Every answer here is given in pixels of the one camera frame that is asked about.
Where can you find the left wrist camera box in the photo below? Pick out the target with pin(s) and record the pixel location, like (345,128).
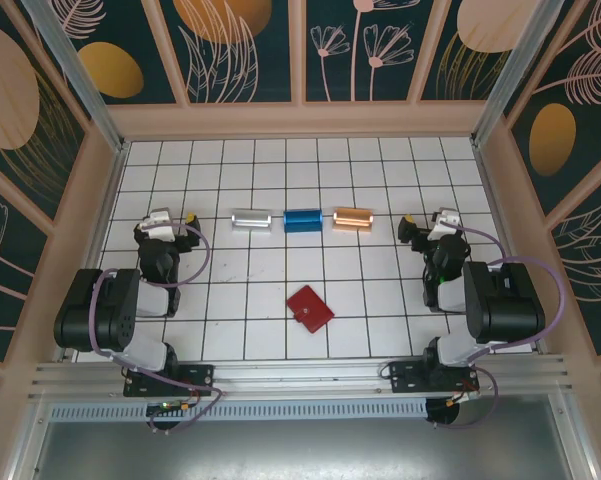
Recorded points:
(159,222)

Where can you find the small green circuit board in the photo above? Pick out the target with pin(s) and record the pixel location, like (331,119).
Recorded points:
(165,406)

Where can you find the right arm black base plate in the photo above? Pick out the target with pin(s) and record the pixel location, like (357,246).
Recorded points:
(405,377)

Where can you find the grey metal sheet panel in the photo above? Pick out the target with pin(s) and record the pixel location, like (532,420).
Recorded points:
(300,450)

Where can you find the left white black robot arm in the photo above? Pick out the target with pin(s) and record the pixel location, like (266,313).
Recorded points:
(80,310)

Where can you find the red leather card holder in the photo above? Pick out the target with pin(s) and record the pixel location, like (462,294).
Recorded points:
(310,310)

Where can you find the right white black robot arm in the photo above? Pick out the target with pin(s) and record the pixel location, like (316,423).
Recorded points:
(505,305)

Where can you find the copper metal card stand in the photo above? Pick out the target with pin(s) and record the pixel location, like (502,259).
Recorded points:
(352,220)

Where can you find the blue metal card stand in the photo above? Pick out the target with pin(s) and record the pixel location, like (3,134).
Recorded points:
(302,221)

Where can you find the aluminium mounting rail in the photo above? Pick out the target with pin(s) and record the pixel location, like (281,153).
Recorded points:
(300,374)

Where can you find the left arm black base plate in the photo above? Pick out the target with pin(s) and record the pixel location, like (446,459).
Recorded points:
(200,375)

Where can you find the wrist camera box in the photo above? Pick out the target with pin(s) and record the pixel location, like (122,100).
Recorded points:
(159,222)
(445,222)

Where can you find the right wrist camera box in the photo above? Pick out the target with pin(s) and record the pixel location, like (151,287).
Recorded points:
(445,222)

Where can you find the aluminium corner post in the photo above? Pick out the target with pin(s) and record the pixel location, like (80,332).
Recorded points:
(82,80)
(522,70)

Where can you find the silver metal card stand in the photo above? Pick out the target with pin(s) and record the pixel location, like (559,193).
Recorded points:
(250,220)

